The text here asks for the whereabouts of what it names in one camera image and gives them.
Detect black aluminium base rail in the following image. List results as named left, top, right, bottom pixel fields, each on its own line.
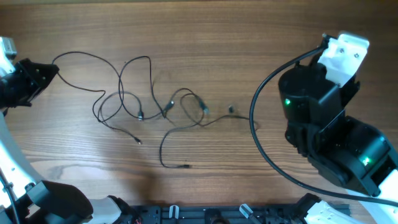
left=133, top=204, right=307, bottom=224

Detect camera black cable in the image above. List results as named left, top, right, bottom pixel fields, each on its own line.
left=248, top=34, right=398, bottom=208
left=0, top=167, right=19, bottom=224

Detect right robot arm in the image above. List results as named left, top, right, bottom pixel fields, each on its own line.
left=279, top=63, right=397, bottom=202

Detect left camera black cable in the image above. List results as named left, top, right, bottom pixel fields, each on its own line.
left=0, top=167, right=19, bottom=224

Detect right camera black cable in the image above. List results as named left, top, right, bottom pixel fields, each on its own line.
left=248, top=34, right=398, bottom=208

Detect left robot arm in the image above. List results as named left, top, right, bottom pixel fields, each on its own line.
left=1, top=57, right=139, bottom=223

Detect black usb cables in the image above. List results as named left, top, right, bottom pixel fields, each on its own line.
left=51, top=51, right=259, bottom=170

